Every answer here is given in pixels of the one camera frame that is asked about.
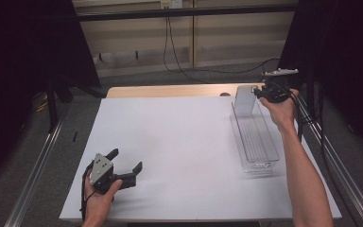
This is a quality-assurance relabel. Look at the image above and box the black power cable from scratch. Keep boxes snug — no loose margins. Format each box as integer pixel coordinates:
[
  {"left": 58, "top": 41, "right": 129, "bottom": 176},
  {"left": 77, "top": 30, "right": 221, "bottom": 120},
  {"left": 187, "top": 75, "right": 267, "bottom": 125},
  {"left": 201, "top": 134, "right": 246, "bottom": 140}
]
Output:
[
  {"left": 167, "top": 17, "right": 211, "bottom": 84},
  {"left": 163, "top": 17, "right": 190, "bottom": 77}
]

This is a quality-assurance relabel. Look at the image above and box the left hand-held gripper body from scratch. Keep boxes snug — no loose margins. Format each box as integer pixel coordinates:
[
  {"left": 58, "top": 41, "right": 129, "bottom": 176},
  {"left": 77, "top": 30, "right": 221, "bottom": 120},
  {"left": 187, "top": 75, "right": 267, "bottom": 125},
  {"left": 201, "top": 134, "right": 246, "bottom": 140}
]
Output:
[{"left": 88, "top": 152, "right": 138, "bottom": 194}]

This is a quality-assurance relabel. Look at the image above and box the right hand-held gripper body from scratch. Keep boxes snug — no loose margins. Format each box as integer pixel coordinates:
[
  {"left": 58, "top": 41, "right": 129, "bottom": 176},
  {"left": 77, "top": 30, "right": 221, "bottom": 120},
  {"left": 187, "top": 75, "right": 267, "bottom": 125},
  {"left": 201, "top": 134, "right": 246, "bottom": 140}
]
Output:
[{"left": 259, "top": 68, "right": 300, "bottom": 104}]

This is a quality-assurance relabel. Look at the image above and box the person's left hand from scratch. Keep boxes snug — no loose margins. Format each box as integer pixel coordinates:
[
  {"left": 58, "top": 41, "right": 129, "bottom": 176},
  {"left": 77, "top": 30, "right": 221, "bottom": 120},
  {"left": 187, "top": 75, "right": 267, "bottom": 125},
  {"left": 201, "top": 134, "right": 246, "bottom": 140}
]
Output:
[{"left": 82, "top": 179, "right": 124, "bottom": 227}]

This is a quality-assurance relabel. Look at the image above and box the right hand-held gripper cable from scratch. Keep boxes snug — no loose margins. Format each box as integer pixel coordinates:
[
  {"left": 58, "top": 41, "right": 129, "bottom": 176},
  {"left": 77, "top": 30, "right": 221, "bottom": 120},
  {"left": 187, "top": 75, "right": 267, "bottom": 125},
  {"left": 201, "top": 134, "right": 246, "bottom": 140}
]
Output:
[{"left": 264, "top": 79, "right": 303, "bottom": 143}]

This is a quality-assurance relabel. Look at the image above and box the black metal stand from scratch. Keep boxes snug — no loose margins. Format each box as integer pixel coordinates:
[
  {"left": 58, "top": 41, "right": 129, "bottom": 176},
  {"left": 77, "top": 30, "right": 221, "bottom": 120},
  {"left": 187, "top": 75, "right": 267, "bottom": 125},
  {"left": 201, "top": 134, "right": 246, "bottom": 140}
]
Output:
[{"left": 42, "top": 77, "right": 108, "bottom": 133}]

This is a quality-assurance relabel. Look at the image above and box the left hand-held gripper cable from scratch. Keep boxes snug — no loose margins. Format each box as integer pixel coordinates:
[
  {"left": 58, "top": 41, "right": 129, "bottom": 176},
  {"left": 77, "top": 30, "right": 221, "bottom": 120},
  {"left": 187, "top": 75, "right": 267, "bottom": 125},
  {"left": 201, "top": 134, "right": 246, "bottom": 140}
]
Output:
[{"left": 80, "top": 163, "right": 96, "bottom": 221}]

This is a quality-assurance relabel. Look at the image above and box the clear plastic storage container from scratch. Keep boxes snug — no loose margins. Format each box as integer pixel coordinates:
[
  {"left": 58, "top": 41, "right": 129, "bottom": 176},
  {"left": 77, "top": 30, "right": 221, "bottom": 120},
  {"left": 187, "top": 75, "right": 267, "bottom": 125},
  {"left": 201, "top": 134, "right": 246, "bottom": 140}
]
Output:
[{"left": 230, "top": 94, "right": 281, "bottom": 174}]

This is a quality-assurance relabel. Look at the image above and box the white table mat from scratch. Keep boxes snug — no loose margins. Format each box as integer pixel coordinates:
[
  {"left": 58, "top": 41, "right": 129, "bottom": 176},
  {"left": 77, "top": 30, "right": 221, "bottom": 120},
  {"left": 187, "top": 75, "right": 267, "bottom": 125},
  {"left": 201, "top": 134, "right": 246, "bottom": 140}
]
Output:
[{"left": 59, "top": 96, "right": 343, "bottom": 221}]

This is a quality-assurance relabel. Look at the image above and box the person's right hand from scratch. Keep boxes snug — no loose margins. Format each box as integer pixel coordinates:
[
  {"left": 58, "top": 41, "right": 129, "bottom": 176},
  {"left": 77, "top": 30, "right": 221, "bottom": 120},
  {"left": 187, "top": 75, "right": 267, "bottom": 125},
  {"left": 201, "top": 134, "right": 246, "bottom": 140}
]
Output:
[{"left": 259, "top": 89, "right": 301, "bottom": 132}]

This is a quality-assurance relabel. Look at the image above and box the aluminium frame rail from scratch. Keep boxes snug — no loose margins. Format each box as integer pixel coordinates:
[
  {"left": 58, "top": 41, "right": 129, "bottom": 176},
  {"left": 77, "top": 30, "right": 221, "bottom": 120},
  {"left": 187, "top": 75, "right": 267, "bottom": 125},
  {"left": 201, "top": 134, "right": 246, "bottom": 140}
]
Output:
[
  {"left": 296, "top": 94, "right": 363, "bottom": 227},
  {"left": 3, "top": 103, "right": 71, "bottom": 227}
]

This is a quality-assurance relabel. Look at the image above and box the hand-held gripper cable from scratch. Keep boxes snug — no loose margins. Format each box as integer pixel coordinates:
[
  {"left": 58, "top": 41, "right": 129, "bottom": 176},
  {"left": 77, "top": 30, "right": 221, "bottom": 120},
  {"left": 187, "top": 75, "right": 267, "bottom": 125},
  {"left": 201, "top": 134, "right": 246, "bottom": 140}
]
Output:
[
  {"left": 80, "top": 163, "right": 96, "bottom": 221},
  {"left": 264, "top": 79, "right": 303, "bottom": 143}
]

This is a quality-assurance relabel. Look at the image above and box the white wall power outlet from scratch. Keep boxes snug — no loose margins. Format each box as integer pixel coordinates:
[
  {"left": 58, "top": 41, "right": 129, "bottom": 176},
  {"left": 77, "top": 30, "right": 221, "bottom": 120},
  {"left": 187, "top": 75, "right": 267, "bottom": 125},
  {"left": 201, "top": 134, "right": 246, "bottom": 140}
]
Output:
[{"left": 160, "top": 0, "right": 183, "bottom": 9}]

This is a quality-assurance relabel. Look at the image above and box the black horizontal bar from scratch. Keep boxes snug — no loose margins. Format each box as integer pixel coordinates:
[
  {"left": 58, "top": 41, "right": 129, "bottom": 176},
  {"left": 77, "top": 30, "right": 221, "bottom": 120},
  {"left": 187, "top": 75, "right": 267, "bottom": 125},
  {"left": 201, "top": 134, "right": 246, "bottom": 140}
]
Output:
[{"left": 74, "top": 3, "right": 299, "bottom": 23}]

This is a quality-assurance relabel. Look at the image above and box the black curtain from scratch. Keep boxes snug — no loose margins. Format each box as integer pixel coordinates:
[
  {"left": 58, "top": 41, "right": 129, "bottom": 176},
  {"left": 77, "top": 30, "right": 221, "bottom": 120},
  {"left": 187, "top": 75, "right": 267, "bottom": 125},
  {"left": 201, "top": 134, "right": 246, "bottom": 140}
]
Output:
[
  {"left": 0, "top": 0, "right": 102, "bottom": 187},
  {"left": 277, "top": 0, "right": 363, "bottom": 162}
]

